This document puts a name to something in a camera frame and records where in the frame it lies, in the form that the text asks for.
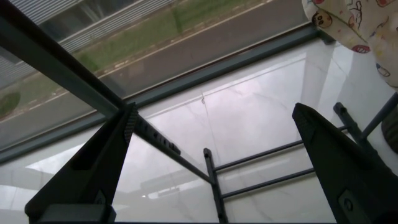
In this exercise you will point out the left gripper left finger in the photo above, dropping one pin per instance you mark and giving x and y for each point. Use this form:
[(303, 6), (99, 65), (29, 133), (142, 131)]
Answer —
[(90, 174)]

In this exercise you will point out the window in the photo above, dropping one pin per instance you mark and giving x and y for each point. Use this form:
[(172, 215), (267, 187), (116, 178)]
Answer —
[(186, 46)]

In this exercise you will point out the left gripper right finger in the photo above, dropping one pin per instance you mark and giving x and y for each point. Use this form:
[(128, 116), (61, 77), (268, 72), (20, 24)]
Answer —
[(348, 174)]

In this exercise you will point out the black clothes rack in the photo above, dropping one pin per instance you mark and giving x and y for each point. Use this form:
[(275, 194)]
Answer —
[(155, 137)]

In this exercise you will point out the cream printed garment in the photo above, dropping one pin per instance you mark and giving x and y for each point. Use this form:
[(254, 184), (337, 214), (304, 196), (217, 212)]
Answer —
[(357, 25)]

